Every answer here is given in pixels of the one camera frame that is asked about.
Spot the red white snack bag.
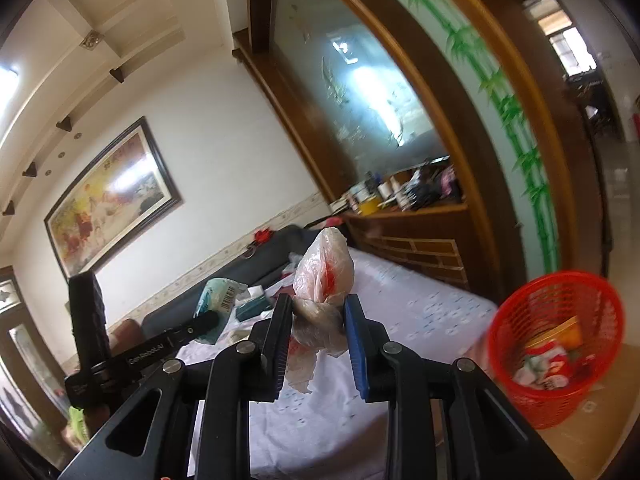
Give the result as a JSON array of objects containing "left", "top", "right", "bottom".
[{"left": 513, "top": 346, "right": 574, "bottom": 390}]

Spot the orange cardboard box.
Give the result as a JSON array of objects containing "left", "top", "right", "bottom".
[{"left": 525, "top": 315, "right": 585, "bottom": 354}]

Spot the teal white packet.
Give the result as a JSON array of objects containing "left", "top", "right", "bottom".
[{"left": 194, "top": 278, "right": 248, "bottom": 344}]

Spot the clear plastic bag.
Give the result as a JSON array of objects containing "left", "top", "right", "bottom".
[{"left": 285, "top": 226, "right": 355, "bottom": 393}]

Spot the red plastic mesh basket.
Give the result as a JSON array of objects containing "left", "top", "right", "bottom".
[{"left": 488, "top": 271, "right": 625, "bottom": 429}]

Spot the dark green tissue box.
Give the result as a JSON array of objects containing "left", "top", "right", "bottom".
[{"left": 235, "top": 296, "right": 272, "bottom": 322}]

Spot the framed horse painting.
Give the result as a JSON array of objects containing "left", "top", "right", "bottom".
[{"left": 44, "top": 117, "right": 181, "bottom": 280}]

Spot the wooden sideboard cabinet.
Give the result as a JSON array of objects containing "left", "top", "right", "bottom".
[{"left": 342, "top": 205, "right": 477, "bottom": 292}]

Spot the black leather sofa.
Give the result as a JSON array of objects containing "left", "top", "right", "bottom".
[{"left": 141, "top": 226, "right": 318, "bottom": 339}]

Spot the red flower ornament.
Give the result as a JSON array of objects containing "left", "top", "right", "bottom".
[{"left": 253, "top": 228, "right": 274, "bottom": 246}]

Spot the yellow container on sideboard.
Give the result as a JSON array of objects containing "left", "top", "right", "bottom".
[{"left": 358, "top": 196, "right": 383, "bottom": 216}]

